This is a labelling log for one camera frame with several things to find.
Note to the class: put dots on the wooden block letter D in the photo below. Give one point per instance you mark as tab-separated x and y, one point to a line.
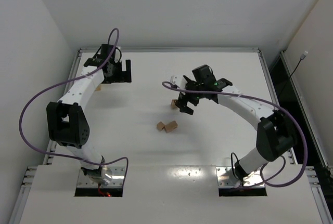
174	103

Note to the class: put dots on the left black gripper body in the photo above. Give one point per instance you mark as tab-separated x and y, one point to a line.
121	76

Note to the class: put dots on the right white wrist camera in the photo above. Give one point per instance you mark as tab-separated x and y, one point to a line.
178	81

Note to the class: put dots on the black wall cable white plug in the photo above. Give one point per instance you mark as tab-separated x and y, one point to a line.
302	57

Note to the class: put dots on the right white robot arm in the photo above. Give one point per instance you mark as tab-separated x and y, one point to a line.
275	132

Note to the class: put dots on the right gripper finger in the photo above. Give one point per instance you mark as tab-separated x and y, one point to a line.
185	109
180	103

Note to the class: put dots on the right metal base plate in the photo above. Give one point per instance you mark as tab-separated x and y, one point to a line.
226	179

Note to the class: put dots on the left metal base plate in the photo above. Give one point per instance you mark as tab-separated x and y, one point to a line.
105	177

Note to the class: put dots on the wooden block stack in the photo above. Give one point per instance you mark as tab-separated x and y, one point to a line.
171	126

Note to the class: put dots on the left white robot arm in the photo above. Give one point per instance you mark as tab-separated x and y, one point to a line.
67	123

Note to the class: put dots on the small wooden cube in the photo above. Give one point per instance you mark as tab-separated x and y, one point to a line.
160	126

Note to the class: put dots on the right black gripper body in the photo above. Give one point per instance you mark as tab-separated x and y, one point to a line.
186	99

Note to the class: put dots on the metal base plate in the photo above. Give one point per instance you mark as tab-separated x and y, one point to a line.
226	179
105	177

